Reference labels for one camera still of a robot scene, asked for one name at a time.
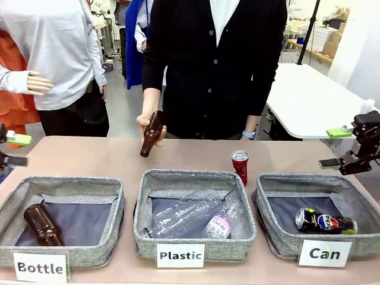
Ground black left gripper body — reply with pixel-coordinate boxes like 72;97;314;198
0;123;8;179

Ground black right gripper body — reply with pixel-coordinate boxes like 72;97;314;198
351;111;380;163

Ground crushed black Pepsi can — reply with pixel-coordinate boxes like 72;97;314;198
294;207;359;235

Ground brown glass beer bottle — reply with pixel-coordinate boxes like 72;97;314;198
23;203;65;246
139;110;167;158

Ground clear bottle with pink label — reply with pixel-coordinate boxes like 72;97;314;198
203;198;242;239

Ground large clear plastic bottle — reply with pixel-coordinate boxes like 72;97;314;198
142;189;227;238

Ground person right forearm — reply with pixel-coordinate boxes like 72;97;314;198
141;87;163;117

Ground person left forearm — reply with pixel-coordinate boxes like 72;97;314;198
243;114;262;134

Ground grey fabric basket Can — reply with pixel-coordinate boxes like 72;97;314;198
252;173;380;262

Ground grey fabric basket Bottle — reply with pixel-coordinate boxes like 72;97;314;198
0;175;126;270

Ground white Can label card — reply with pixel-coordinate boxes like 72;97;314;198
298;239;353;268

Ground dented red soda can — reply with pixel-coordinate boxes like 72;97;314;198
231;150;249;186

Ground grey fabric basket Plastic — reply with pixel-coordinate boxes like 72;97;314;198
132;169;257;264

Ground person right hand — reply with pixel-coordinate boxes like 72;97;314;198
135;110;167;148

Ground orange garment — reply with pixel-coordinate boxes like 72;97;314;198
0;29;41;136

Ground white side table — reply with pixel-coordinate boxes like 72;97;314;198
265;62;380;140

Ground mannequin beige hand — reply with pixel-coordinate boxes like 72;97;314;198
27;70;55;96

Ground mannequin black trousers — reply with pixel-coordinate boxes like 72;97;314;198
38;81;110;137

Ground cardboard boxes stack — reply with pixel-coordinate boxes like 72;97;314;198
322;20;347;59

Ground white Bottle label card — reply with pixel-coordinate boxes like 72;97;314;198
12;251;71;283

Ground blue jacket background person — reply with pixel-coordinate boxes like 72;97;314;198
125;0;154;90

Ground person black cardigan torso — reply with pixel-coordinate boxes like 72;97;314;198
141;0;288;140

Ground white Plastic label card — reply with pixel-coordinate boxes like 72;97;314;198
156;243;205;269

